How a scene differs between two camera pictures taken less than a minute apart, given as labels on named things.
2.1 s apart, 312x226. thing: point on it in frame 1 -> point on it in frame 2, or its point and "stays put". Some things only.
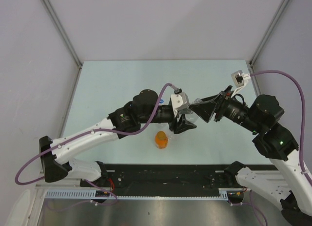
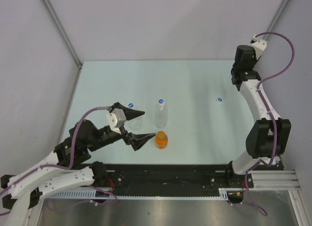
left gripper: (182, 126) -> (137, 140)
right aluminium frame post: (271, 27) stays put
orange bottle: (161, 140) stays put
